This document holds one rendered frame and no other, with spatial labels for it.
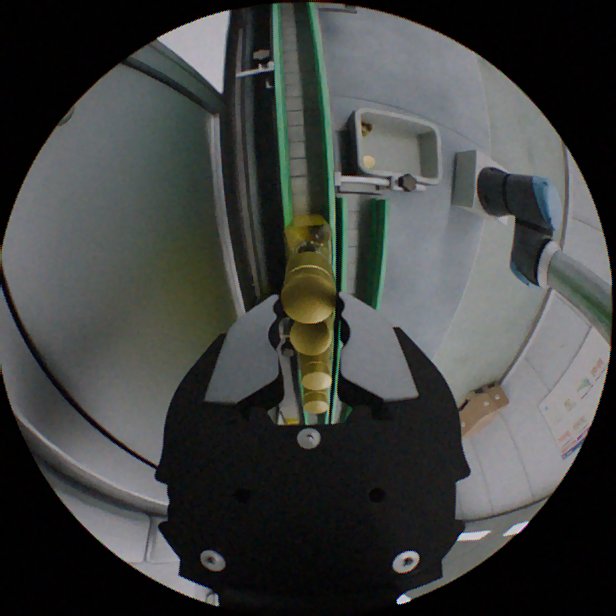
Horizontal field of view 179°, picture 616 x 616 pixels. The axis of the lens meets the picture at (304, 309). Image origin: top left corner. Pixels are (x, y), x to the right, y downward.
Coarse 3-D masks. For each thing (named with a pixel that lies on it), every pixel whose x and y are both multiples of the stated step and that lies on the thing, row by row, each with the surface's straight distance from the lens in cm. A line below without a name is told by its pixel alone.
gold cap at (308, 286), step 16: (304, 256) 14; (320, 256) 15; (288, 272) 13; (304, 272) 11; (320, 272) 12; (288, 288) 11; (304, 288) 11; (320, 288) 11; (288, 304) 12; (304, 304) 12; (320, 304) 12; (304, 320) 12; (320, 320) 12
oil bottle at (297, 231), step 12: (300, 216) 36; (312, 216) 34; (288, 228) 23; (300, 228) 22; (312, 228) 22; (324, 228) 22; (288, 240) 21; (300, 240) 21; (312, 240) 21; (324, 240) 21; (288, 252) 22; (324, 252) 21
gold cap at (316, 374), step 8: (328, 352) 24; (304, 360) 23; (312, 360) 22; (320, 360) 22; (328, 360) 23; (304, 368) 22; (312, 368) 21; (320, 368) 21; (328, 368) 22; (304, 376) 21; (312, 376) 21; (320, 376) 21; (328, 376) 21; (304, 384) 22; (312, 384) 22; (320, 384) 22; (328, 384) 22
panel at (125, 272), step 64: (128, 64) 23; (64, 128) 16; (128, 128) 19; (192, 128) 28; (64, 192) 14; (128, 192) 17; (192, 192) 24; (0, 256) 13; (64, 256) 14; (128, 256) 16; (192, 256) 23; (0, 320) 12; (64, 320) 13; (128, 320) 16; (192, 320) 22; (64, 384) 13; (128, 384) 16; (64, 448) 14; (128, 448) 17
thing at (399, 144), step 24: (360, 120) 57; (384, 120) 57; (408, 120) 57; (360, 144) 49; (384, 144) 59; (408, 144) 62; (432, 144) 60; (360, 168) 48; (384, 168) 57; (408, 168) 60; (432, 168) 59
